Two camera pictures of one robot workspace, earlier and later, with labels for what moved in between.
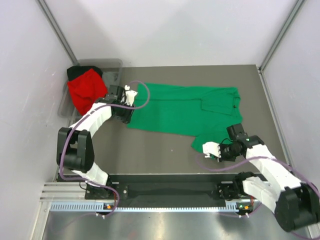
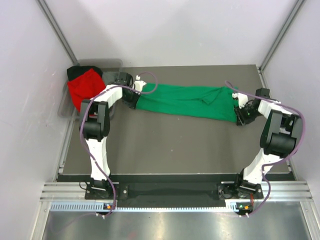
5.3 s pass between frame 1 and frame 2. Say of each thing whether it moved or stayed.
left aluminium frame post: stayed
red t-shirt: stayed
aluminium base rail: stayed
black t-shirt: stayed
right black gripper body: moved
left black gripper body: moved
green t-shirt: moved
